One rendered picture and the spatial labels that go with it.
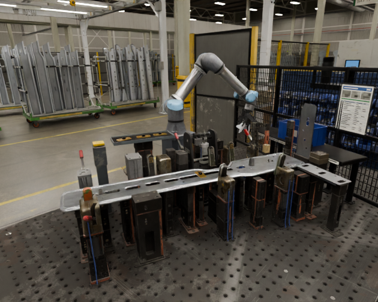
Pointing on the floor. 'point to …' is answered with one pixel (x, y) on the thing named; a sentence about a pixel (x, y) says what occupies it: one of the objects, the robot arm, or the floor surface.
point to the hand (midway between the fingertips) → (243, 134)
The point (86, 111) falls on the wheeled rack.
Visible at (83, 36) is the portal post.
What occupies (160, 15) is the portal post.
